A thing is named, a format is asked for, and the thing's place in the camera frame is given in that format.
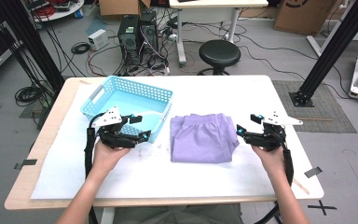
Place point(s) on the person's right hand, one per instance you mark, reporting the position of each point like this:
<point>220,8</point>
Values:
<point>272,161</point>

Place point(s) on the black round stool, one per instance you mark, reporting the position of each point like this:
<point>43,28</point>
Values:
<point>219,53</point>

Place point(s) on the purple shorts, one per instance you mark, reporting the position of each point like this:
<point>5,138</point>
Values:
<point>202,140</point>

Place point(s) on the person's lap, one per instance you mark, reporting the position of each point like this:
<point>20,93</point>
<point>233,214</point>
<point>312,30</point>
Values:
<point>180,214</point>

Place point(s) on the black computer tower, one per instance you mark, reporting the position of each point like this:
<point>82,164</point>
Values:
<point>149,34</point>
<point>128,40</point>

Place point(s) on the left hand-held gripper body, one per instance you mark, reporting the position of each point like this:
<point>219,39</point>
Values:
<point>115,137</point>

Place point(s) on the small white box device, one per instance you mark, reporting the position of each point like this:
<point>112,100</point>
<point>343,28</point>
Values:
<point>98,39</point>

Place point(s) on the person's left hand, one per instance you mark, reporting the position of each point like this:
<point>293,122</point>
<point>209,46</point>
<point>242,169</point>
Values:
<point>105,157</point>

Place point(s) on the black tape cross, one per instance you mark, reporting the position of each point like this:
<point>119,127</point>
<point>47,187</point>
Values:
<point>322,207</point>

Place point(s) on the white desk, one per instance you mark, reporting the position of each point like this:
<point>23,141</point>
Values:
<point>217,3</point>

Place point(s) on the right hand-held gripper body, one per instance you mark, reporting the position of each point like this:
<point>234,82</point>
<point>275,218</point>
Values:
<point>270,138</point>

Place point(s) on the white table cover sheet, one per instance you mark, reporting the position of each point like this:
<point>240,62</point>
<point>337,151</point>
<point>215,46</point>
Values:
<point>174,180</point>

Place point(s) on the black metal stand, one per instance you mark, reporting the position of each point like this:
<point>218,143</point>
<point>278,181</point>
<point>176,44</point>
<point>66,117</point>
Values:
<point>332,49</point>
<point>34,40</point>

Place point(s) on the thin wooden stick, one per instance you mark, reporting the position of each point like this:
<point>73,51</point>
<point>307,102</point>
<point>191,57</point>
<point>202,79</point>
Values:
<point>301,186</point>

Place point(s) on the cardboard box with black print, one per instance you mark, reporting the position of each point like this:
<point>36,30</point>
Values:
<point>301,17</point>

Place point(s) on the grey floor mat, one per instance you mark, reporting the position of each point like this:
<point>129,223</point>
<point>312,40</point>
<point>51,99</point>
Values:
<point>326,105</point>

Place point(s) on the light blue plastic basket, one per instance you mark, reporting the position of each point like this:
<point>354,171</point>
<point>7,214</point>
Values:
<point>127,99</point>

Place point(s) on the round white table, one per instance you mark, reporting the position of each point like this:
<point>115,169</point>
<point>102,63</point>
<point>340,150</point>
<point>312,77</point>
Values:
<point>65,12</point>

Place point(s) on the plain cardboard box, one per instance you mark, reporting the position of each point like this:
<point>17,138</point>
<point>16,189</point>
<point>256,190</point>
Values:
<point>121,6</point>

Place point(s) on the black tape strip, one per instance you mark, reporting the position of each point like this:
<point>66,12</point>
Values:
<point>28,162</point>
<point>313,172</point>

